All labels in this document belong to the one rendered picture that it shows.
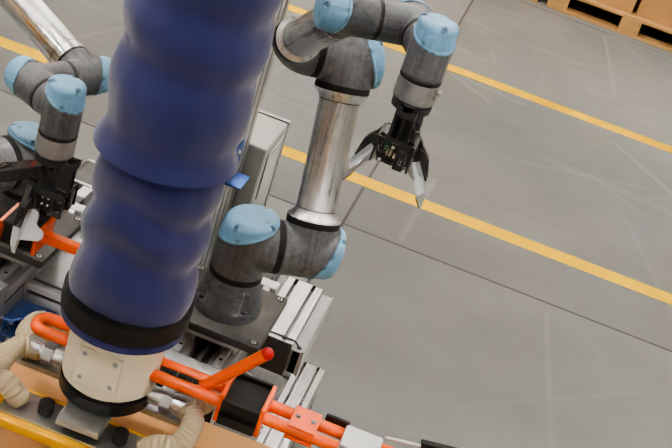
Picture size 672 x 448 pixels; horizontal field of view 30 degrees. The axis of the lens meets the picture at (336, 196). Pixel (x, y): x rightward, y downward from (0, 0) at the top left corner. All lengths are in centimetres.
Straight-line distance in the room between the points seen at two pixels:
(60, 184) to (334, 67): 59
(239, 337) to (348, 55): 63
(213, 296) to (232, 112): 80
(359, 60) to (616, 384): 273
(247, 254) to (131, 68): 78
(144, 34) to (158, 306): 48
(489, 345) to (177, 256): 297
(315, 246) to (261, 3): 88
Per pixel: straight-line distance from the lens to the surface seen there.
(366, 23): 218
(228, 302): 265
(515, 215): 594
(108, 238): 205
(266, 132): 305
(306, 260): 262
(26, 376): 257
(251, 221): 259
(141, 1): 189
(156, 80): 189
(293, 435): 222
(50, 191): 246
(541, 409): 469
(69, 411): 226
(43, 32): 260
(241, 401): 222
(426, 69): 213
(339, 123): 259
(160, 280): 208
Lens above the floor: 255
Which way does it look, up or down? 27 degrees down
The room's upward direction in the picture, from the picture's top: 18 degrees clockwise
